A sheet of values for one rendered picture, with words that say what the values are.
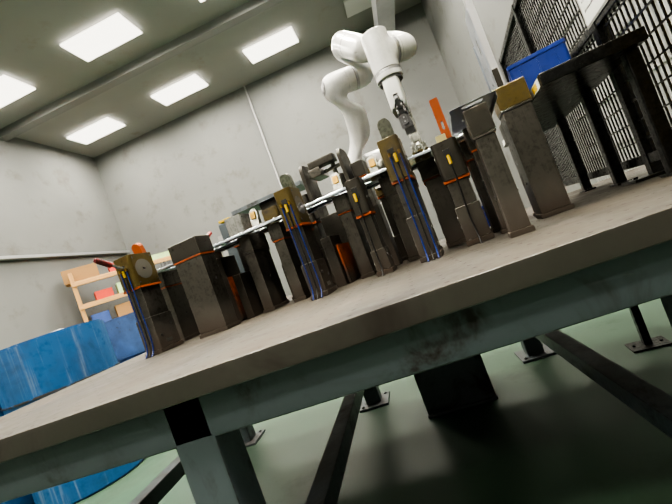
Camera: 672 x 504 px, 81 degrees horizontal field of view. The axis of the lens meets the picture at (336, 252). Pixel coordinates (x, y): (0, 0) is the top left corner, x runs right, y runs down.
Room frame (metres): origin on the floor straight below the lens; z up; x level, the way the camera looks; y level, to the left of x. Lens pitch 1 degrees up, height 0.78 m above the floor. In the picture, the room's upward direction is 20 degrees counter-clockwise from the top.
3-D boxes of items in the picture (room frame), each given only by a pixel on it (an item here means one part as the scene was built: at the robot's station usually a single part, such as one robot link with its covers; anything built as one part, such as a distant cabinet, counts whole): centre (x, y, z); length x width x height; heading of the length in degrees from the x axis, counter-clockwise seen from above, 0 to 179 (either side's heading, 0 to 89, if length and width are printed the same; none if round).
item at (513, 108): (1.04, -0.58, 0.88); 0.08 x 0.08 x 0.36; 71
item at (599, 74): (1.30, -0.84, 1.01); 0.90 x 0.22 x 0.03; 161
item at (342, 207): (1.34, -0.09, 0.84); 0.12 x 0.05 x 0.29; 161
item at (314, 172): (1.56, -0.08, 0.94); 0.18 x 0.13 x 0.49; 71
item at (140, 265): (1.40, 0.70, 0.88); 0.14 x 0.09 x 0.36; 161
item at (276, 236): (1.43, 0.16, 0.84); 0.12 x 0.05 x 0.29; 161
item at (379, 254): (1.14, -0.12, 0.84); 0.10 x 0.05 x 0.29; 161
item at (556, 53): (1.29, -0.83, 1.09); 0.30 x 0.17 x 0.13; 152
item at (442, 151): (1.03, -0.37, 0.84); 0.12 x 0.07 x 0.28; 161
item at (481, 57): (1.16, -0.61, 1.17); 0.12 x 0.01 x 0.34; 161
